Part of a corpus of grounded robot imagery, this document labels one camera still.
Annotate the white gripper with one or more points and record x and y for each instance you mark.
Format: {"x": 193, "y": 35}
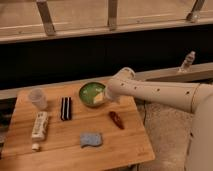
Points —
{"x": 111, "y": 95}

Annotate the white squeeze bottle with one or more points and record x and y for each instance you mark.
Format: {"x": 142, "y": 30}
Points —
{"x": 39, "y": 129}

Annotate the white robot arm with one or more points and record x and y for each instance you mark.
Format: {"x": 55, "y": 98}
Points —
{"x": 195, "y": 98}

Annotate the green ceramic bowl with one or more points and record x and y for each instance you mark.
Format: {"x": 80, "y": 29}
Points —
{"x": 91, "y": 94}

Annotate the clear bottle on ledge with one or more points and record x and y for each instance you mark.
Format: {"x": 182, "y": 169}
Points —
{"x": 188, "y": 61}

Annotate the black white striped block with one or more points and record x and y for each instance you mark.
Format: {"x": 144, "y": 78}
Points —
{"x": 66, "y": 109}

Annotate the blue sponge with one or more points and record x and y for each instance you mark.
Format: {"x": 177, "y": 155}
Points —
{"x": 90, "y": 139}

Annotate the clear plastic cup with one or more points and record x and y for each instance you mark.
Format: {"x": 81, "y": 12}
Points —
{"x": 38, "y": 98}

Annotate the middle metal railing post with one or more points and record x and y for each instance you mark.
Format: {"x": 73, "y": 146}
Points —
{"x": 112, "y": 14}

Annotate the metal railing post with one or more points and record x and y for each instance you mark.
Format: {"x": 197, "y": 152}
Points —
{"x": 112, "y": 14}
{"x": 44, "y": 12}
{"x": 194, "y": 13}

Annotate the left metal railing post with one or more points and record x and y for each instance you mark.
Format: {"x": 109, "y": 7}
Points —
{"x": 44, "y": 12}

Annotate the right metal railing post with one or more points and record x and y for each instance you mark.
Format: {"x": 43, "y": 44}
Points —
{"x": 194, "y": 13}

